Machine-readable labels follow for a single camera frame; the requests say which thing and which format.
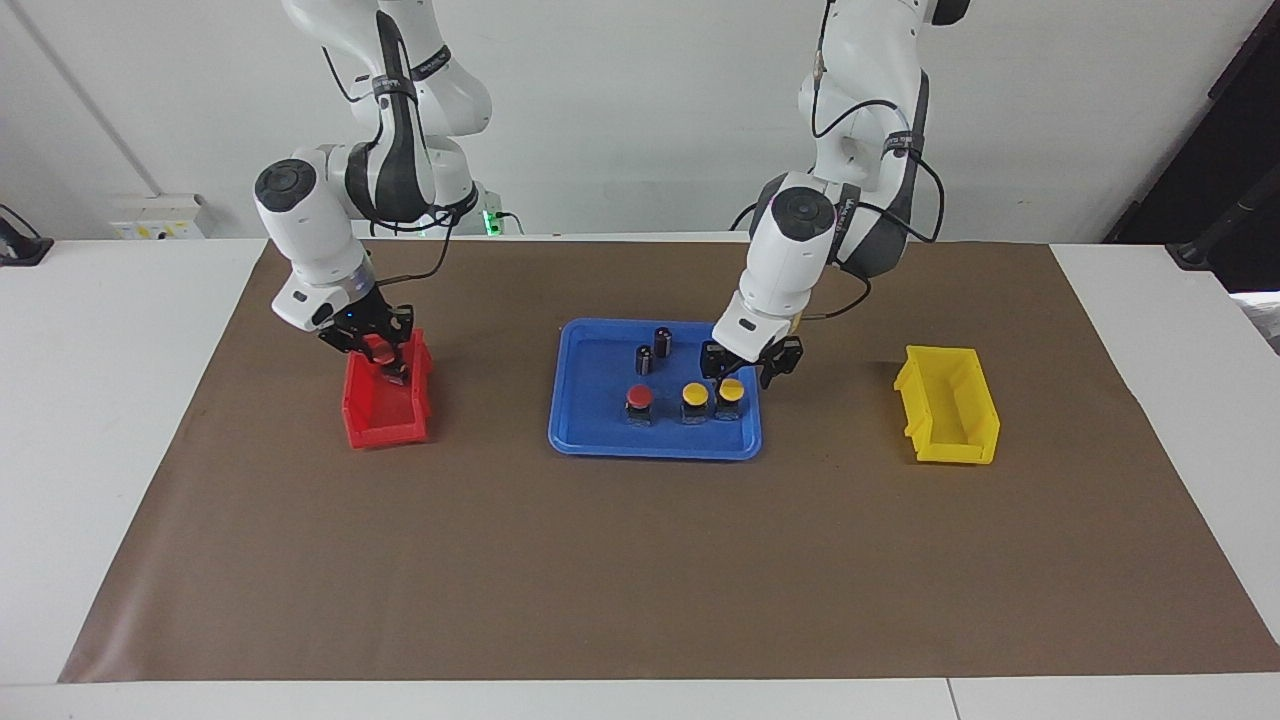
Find black tripod stand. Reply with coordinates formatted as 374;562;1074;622
1165;165;1280;271

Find red plastic bin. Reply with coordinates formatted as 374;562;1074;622
342;328;434;450

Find black clamp mount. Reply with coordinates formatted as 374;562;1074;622
0;203;54;267

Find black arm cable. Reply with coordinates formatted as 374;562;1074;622
795;0;946;323
322;45;459;291

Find blue plastic tray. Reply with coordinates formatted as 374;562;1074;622
547;318;763;461

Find yellow plastic bin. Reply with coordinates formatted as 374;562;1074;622
893;345;1001;466

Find white crumpled sheet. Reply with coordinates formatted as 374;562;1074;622
1235;290;1280;356

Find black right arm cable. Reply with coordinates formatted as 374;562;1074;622
322;45;459;291

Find brown table mat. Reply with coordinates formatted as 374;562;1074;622
58;238;1280;684

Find white power strip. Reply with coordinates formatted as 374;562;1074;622
110;195;206;241

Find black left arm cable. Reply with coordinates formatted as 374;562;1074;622
795;0;946;323

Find dark background panel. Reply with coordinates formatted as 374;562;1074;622
1105;0;1280;293

